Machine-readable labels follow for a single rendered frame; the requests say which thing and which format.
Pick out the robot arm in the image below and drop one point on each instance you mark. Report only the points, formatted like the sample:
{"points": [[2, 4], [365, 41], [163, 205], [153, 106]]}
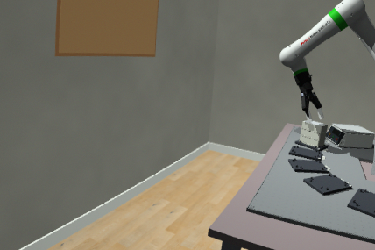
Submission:
{"points": [[342, 16]]}

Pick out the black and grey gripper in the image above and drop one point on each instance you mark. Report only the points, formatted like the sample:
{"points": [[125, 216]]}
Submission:
{"points": [[304, 87]]}

